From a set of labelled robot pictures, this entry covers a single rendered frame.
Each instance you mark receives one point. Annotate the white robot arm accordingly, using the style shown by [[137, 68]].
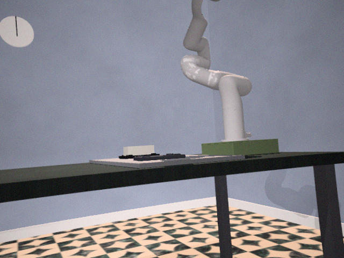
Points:
[[231, 87]]

